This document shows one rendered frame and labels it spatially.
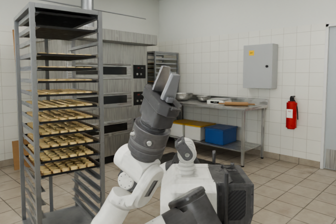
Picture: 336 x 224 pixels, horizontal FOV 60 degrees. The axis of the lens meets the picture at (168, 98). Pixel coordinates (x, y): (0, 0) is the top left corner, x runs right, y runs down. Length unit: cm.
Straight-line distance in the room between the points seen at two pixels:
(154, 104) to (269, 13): 458
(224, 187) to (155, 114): 40
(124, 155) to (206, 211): 27
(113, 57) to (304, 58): 286
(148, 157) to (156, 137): 5
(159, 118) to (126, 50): 410
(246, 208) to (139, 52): 408
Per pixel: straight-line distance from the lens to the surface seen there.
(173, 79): 61
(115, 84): 456
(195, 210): 82
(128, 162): 72
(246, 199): 101
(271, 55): 480
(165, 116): 61
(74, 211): 291
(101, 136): 222
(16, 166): 482
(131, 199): 72
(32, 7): 209
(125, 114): 471
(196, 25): 592
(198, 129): 507
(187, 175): 103
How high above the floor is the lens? 136
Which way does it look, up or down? 4 degrees down
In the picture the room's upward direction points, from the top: straight up
